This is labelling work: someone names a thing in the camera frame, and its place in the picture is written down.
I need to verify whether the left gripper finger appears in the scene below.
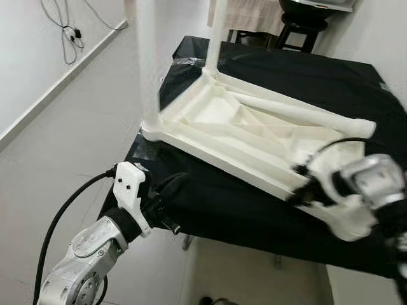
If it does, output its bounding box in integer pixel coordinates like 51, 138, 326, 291
153, 172, 190, 199

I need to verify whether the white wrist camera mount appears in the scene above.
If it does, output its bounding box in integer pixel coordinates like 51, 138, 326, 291
305, 156, 357, 210
113, 162, 153, 239

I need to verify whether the beige cloth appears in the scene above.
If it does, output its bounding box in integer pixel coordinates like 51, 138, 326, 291
223, 0, 286, 36

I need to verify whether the black wall cable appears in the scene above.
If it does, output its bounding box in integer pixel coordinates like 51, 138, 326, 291
83, 0, 128, 31

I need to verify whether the grey robot right leg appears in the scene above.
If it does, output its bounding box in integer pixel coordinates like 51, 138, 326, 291
198, 294, 239, 305

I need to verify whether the black stool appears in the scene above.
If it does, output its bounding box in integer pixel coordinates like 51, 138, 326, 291
273, 16, 330, 55

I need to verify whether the white plastic children table top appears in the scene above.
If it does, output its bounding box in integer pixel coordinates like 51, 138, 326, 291
141, 70, 382, 242

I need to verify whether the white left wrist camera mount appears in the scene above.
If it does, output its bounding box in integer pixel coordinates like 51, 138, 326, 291
113, 162, 153, 239

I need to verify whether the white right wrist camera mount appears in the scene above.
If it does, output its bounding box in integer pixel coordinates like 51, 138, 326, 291
305, 156, 357, 210

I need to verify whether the black tablecloth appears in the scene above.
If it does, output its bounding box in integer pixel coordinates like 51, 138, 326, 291
99, 35, 407, 280

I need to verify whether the black charger with cable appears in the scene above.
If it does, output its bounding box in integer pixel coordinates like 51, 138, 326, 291
39, 0, 86, 65

